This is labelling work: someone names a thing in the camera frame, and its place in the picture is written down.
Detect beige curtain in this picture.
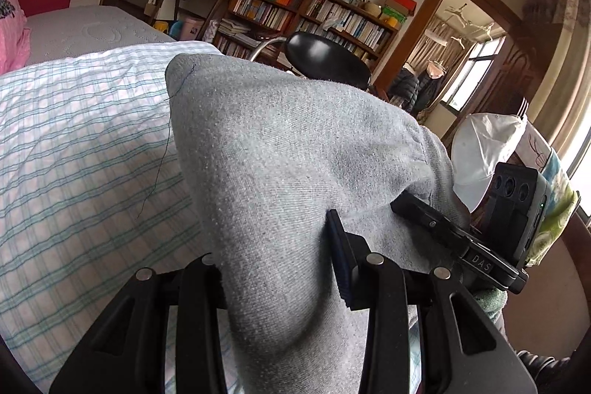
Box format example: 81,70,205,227
526,0,591,173

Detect red box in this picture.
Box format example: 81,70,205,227
384,0,419,17

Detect grey mattress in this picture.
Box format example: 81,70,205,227
23,5,178,65

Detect pink quilt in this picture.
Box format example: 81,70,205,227
0,0,31,75

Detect window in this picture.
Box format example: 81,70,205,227
441,31,509,113

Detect dark hanging jacket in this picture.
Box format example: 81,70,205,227
418,62,446,111

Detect striped bed sheet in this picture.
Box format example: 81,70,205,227
0,42,241,394

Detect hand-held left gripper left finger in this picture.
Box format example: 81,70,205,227
48,253,229,394

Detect wooden door frame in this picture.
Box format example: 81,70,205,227
372,0,561,155

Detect black puffer coat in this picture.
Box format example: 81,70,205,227
388,67,421,114

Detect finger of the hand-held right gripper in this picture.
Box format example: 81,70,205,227
392,190,472,254

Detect wooden bookshelf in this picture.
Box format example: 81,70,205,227
213,0,400,74

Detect pink plastic bin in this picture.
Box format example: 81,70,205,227
178,16,205,41

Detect white cap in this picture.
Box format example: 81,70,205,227
450,112,529,214

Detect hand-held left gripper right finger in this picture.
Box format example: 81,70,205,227
325,209,539,394

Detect black chair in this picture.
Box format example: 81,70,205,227
252,31,375,92

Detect grey pants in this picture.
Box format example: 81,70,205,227
164,52,472,394

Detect floral cloth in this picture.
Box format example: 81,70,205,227
512,124,581,270

